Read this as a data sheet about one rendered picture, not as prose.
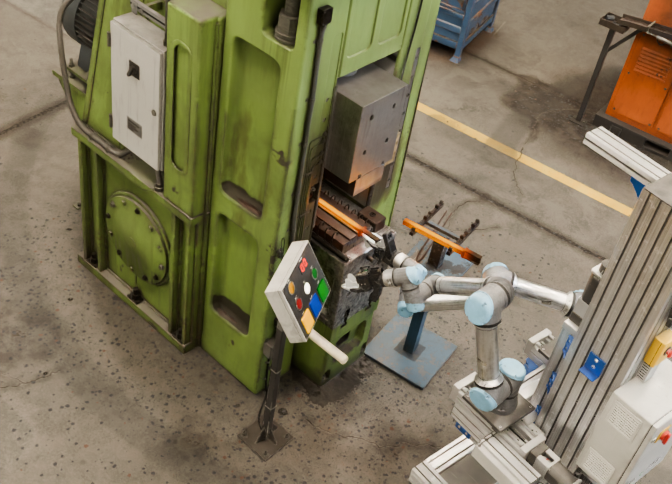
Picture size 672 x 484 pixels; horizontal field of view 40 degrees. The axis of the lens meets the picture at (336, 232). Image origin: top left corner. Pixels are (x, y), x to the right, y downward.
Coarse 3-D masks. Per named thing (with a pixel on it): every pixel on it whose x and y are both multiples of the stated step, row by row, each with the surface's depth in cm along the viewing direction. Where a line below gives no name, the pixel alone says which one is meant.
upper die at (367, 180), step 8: (376, 168) 407; (328, 176) 410; (336, 176) 406; (368, 176) 406; (376, 176) 411; (336, 184) 409; (344, 184) 405; (352, 184) 401; (360, 184) 404; (368, 184) 410; (352, 192) 404
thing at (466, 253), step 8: (408, 224) 447; (416, 224) 447; (424, 232) 443; (432, 232) 444; (440, 240) 440; (448, 240) 441; (456, 248) 437; (464, 256) 438; (472, 256) 435; (480, 256) 434
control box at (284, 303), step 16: (304, 240) 390; (288, 256) 384; (304, 256) 384; (288, 272) 373; (304, 272) 383; (320, 272) 396; (272, 288) 368; (288, 288) 369; (304, 288) 381; (272, 304) 370; (288, 304) 368; (304, 304) 380; (288, 320) 373; (288, 336) 379; (304, 336) 377
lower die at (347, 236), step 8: (320, 192) 449; (328, 200) 445; (320, 208) 439; (336, 208) 441; (320, 216) 435; (328, 216) 436; (352, 216) 438; (320, 224) 432; (328, 224) 432; (336, 224) 432; (344, 224) 432; (360, 224) 435; (368, 224) 435; (320, 232) 431; (328, 232) 429; (344, 232) 429; (352, 232) 430; (328, 240) 430; (336, 240) 426; (344, 240) 426; (352, 240) 428; (360, 240) 435; (344, 248) 426
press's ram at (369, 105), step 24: (360, 72) 390; (384, 72) 392; (336, 96) 377; (360, 96) 375; (384, 96) 378; (336, 120) 384; (360, 120) 374; (384, 120) 389; (336, 144) 390; (360, 144) 384; (384, 144) 401; (336, 168) 396; (360, 168) 396
